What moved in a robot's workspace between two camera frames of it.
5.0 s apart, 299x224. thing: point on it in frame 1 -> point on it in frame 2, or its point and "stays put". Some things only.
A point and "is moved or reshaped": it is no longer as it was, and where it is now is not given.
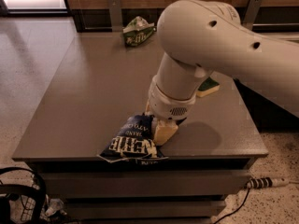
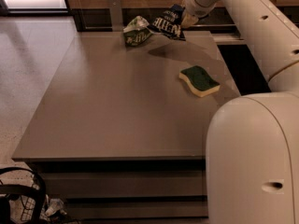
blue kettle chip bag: [133, 142] is moved or reshaped
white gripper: [167, 105] -> [192, 4]
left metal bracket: [115, 5] stays put
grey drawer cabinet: [100, 82] stays put
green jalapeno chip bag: [136, 31] stays put
